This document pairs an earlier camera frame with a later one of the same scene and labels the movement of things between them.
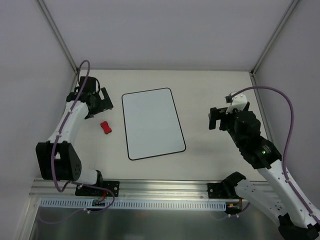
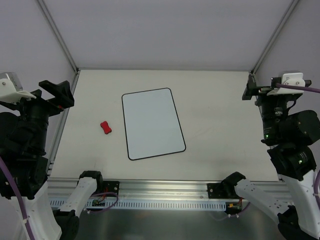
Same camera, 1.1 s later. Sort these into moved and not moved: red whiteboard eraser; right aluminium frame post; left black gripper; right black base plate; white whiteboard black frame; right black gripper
Moved: right black gripper; left black gripper
Not moved: white whiteboard black frame; red whiteboard eraser; right black base plate; right aluminium frame post
